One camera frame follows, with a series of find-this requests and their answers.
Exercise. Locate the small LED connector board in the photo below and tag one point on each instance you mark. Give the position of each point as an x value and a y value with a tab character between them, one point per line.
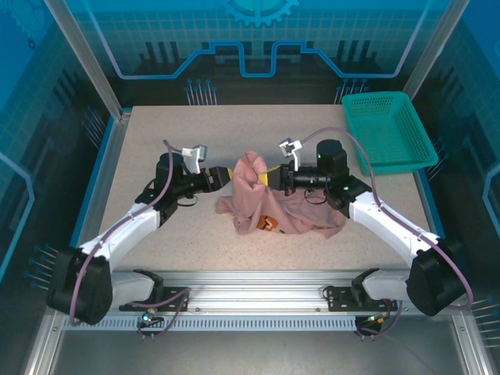
377	318
148	318

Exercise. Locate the aluminium extrusion rail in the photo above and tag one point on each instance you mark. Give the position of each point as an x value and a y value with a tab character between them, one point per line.
254	289

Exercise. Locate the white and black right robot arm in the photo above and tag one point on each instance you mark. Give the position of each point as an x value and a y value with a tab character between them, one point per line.
390	222

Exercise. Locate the blue table edge strip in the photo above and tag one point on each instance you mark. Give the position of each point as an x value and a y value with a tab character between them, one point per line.
93	177
431	211

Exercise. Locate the pink t-shirt with pixel print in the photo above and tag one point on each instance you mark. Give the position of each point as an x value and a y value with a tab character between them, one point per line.
304	218

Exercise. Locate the green plastic basket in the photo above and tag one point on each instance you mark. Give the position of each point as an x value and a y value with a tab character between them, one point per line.
386	129

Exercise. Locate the aluminium frame post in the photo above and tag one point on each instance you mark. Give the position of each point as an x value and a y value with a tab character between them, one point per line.
95	66
431	51

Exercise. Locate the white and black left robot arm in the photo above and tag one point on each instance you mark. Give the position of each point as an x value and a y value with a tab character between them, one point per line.
125	226

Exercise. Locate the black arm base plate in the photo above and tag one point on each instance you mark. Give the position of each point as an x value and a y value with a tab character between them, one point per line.
340	298
172	292

